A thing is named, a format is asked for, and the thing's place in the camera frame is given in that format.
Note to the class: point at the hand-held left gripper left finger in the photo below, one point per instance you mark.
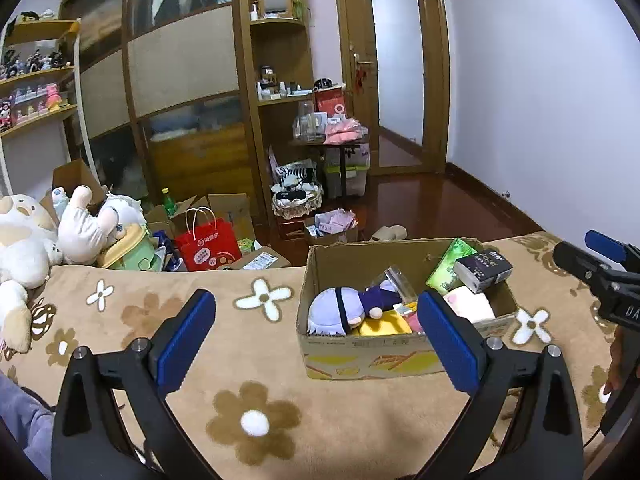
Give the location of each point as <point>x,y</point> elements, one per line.
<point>185,345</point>

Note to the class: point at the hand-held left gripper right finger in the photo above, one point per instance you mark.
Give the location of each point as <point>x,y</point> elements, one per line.
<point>447,350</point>

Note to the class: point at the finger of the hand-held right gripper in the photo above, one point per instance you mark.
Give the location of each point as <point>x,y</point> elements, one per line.
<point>575,260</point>
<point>605,245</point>

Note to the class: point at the white pink soft packet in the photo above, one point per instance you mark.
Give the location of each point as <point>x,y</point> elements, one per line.
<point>470,306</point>

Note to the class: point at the yellow plush toy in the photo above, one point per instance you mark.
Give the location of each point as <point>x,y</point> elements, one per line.
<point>385,326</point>

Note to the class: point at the green tissue pack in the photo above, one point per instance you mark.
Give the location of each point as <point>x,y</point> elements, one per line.
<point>447,270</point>

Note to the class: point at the black tissue pack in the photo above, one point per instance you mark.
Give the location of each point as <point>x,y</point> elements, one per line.
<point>482,267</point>

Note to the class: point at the printed cardboard box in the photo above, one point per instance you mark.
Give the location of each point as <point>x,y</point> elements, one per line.
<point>350,355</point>

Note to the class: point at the lilac-haired plush doll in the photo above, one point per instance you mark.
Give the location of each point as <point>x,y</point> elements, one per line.
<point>330,310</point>

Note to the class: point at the person's right hand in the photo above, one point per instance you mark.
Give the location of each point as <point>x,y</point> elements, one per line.
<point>619,360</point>

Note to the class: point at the brown floral blanket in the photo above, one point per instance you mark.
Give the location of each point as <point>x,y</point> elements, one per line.
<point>260,355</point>

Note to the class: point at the clear plastic packet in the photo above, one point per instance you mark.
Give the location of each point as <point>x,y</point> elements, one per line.
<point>400,280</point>

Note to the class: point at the red paper bag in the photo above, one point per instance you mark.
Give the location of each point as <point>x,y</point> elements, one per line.
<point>207,251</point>

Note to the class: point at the green bucket with yellow lid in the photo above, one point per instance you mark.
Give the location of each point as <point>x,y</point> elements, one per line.
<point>132,255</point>

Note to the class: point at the flat labelled parcel box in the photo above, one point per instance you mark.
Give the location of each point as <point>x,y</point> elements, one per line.
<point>260,260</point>

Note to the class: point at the beige slipper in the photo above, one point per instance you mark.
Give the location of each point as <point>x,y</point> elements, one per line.
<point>389,233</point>

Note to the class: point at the large open cardboard box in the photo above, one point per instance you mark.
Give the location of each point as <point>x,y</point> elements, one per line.
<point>230,212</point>

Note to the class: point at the green plastic bottle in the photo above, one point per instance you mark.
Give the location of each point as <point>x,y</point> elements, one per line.
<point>170,205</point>

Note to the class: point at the white fluffy plush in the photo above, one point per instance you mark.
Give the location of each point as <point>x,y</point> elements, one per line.
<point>127,212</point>

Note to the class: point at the white long-limbed plush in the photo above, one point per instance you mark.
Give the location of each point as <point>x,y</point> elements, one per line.
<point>82,235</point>

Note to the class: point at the small box of papers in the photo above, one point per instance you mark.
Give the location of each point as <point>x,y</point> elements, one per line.
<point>330,225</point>

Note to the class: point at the person's purple clothing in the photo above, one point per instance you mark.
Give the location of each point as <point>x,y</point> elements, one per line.
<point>25,425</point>

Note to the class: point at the basket with striped plush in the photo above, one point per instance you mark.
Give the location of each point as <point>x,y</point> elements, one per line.
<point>297,192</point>

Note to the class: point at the cream duck plush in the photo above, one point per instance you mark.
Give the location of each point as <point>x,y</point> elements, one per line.
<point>20,250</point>

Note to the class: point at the small blue white plush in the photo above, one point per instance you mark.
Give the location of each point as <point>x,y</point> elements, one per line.
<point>59,199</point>

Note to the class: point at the clear storage bin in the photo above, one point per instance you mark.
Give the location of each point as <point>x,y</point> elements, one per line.
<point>352,175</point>

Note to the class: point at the small open cardboard box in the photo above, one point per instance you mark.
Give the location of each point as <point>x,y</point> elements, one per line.
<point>75,176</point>

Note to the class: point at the small dark side table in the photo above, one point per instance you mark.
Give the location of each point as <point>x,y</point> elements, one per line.
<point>342,160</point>

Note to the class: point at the pink packets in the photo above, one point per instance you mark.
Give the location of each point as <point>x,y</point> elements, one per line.
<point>345,131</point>

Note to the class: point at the clear jars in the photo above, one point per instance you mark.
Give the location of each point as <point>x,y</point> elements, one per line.
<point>309,125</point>

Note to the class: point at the wooden door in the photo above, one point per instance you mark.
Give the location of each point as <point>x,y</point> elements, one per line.
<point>395,60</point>

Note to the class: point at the yellow and white display shelf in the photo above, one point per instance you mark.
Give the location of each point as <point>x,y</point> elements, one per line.
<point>45,115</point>

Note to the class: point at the wooden wardrobe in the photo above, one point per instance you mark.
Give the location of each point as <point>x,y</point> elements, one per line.
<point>175,75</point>

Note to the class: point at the red box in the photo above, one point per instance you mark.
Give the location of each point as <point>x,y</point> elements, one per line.
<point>331,104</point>

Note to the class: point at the collection of small figures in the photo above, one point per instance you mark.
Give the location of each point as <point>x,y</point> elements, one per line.
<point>35,97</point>

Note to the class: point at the wooden corner shelf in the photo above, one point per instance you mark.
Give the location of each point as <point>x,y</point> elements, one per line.
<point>280,60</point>

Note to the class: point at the small wooden framed mirror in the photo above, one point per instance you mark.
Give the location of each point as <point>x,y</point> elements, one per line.
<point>276,2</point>

